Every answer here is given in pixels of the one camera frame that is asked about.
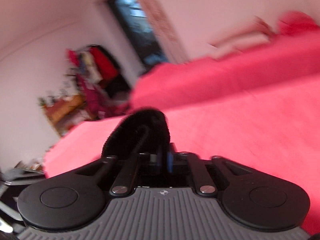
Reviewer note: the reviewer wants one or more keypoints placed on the red far bed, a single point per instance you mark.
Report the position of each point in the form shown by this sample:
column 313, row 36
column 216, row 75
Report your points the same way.
column 171, row 85

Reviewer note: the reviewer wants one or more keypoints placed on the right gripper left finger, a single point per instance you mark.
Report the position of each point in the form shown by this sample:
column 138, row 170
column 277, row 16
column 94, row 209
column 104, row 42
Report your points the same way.
column 76, row 198

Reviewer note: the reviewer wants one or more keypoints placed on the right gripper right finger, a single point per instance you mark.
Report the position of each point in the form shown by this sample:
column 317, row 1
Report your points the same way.
column 252, row 198

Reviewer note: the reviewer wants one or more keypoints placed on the pink near bed blanket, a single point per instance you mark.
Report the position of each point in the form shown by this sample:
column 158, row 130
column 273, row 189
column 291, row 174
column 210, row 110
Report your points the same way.
column 274, row 129

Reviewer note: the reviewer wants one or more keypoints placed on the dark window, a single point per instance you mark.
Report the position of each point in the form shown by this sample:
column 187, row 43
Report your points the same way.
column 134, row 24

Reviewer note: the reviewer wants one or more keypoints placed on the black pants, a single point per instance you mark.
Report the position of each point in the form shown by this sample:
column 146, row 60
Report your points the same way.
column 143, row 131

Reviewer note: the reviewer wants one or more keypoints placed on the beige folded quilt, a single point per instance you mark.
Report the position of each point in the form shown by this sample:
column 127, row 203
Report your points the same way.
column 242, row 37

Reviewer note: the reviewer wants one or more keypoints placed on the red folded blanket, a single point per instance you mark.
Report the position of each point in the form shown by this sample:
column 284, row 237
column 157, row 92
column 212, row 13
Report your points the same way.
column 292, row 23

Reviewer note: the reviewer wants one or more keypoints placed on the beige patterned curtain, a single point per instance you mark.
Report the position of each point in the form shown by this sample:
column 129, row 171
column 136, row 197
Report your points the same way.
column 164, row 31

